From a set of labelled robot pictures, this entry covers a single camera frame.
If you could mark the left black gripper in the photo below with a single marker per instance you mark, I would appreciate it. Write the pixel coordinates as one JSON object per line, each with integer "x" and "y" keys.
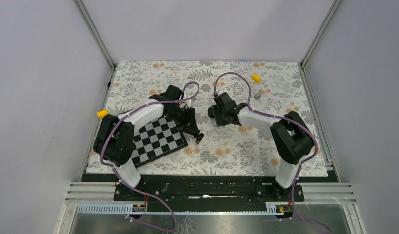
{"x": 189, "y": 123}

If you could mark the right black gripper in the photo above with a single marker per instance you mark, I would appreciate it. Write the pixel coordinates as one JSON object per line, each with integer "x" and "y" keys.
{"x": 219, "y": 121}

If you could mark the black earbud charging case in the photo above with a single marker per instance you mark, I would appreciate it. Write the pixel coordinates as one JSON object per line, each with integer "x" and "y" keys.
{"x": 199, "y": 138}

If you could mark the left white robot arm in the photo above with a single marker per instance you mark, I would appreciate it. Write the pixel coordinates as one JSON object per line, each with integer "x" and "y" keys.
{"x": 115, "y": 137}

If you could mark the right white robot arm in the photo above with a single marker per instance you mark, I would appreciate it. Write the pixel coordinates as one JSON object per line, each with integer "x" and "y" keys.
{"x": 291, "y": 136}

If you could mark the black white checkerboard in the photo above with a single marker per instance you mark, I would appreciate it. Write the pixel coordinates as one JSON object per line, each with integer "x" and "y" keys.
{"x": 156, "y": 139}

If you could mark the small grey block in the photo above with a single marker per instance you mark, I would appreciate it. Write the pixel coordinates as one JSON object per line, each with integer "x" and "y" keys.
{"x": 257, "y": 96}

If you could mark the yellow block far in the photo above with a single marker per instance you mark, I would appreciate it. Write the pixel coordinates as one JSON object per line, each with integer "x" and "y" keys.
{"x": 256, "y": 78}

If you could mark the yellow block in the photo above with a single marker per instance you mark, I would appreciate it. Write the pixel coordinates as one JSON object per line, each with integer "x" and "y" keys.
{"x": 101, "y": 114}
{"x": 256, "y": 78}

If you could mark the floral patterned table mat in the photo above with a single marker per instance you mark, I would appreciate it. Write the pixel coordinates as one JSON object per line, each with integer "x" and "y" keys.
{"x": 229, "y": 150}

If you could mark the yellow block left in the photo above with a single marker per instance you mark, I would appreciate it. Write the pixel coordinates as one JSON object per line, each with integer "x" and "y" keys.
{"x": 101, "y": 114}

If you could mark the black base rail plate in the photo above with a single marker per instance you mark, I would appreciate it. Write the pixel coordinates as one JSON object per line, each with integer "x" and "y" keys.
{"x": 197, "y": 193}

